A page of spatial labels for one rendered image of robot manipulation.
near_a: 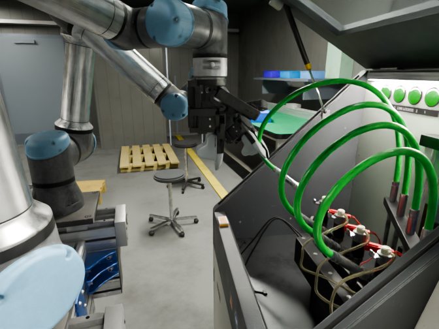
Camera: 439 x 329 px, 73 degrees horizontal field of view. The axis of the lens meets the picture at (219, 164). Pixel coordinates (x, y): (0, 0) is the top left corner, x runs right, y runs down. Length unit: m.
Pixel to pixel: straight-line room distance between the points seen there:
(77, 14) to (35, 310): 0.44
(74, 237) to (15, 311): 0.65
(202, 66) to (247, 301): 0.52
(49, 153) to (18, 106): 6.42
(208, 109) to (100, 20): 0.26
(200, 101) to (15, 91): 6.77
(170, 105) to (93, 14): 0.31
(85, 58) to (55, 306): 0.77
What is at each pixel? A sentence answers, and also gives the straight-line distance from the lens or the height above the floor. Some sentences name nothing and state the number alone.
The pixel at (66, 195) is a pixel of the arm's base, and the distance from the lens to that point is 0.99.
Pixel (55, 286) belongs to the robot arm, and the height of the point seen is 1.21.
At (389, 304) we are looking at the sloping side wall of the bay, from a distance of 0.56.
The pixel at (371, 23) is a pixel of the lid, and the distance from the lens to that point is 0.96.
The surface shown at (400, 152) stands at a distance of 0.58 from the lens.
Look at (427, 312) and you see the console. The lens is 0.60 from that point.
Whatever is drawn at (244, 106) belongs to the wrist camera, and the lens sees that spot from 0.68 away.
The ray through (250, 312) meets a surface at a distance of 0.71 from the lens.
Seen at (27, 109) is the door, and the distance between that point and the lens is 7.32.
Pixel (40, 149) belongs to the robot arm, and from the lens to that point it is 0.95.
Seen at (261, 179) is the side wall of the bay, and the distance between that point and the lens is 1.09.
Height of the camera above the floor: 1.44
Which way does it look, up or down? 17 degrees down
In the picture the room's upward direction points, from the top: straight up
